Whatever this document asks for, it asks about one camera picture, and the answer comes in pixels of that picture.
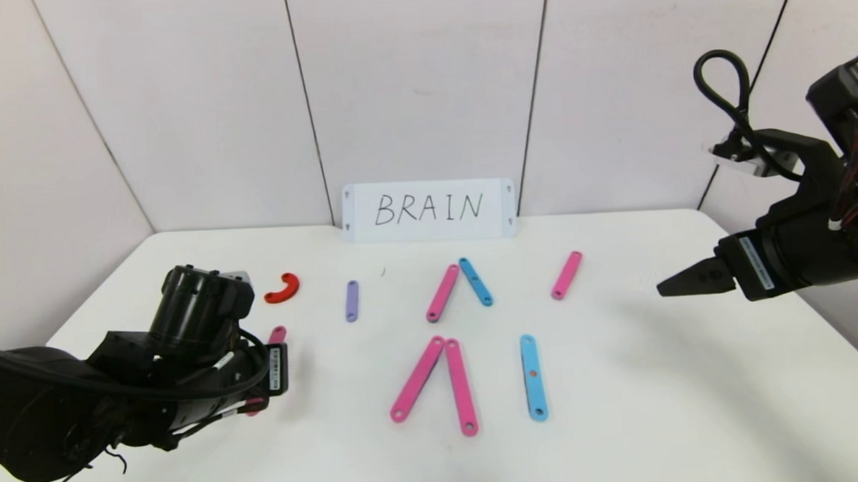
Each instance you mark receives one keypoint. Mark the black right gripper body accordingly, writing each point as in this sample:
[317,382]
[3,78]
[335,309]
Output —
[753,266]

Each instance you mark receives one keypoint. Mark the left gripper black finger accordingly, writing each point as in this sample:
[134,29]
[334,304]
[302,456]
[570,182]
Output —
[253,405]

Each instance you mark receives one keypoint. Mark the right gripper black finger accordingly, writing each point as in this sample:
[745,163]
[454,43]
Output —
[699,280]

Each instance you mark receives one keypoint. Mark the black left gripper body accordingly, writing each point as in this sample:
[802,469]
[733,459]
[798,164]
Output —
[276,370]

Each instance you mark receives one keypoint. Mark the long pink plastic bar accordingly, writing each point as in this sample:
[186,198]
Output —
[278,334]
[417,379]
[461,388]
[442,293]

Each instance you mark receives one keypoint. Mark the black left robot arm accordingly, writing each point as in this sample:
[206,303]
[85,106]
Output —
[45,410]

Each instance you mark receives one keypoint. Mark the white BRAIN word card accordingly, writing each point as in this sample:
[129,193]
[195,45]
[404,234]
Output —
[428,230]

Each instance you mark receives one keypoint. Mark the small red curved piece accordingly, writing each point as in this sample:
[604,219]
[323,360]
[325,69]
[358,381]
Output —
[291,288]

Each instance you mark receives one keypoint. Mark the short purple plastic bar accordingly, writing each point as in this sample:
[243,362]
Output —
[352,301]

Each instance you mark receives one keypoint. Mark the short pink plastic bar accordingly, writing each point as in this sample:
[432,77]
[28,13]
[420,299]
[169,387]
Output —
[567,275]

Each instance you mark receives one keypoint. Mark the long blue bar orange dot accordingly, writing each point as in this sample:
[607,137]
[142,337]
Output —
[534,392]

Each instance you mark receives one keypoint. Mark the short blue plastic bar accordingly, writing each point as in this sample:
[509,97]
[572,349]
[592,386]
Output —
[476,282]

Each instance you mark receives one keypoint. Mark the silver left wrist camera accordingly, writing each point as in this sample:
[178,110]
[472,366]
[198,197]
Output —
[239,277]

